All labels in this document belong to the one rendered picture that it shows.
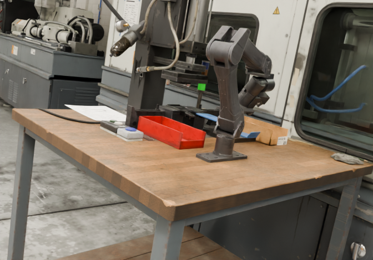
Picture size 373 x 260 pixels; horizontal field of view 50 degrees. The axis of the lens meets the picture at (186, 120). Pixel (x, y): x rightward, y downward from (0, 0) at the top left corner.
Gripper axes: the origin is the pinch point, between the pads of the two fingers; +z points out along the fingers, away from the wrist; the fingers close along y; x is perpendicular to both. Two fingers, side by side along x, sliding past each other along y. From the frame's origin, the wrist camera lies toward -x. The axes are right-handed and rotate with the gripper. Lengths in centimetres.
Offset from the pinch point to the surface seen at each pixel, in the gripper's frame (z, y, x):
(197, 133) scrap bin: 7.0, -0.9, 12.3
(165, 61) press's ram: 6.8, 42.3, 2.6
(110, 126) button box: 19.3, 14.1, 37.2
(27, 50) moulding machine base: 221, 343, -85
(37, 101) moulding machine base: 240, 271, -83
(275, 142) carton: 4.6, -8.0, -28.7
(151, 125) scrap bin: 14.0, 9.6, 23.8
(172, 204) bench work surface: -8, -38, 57
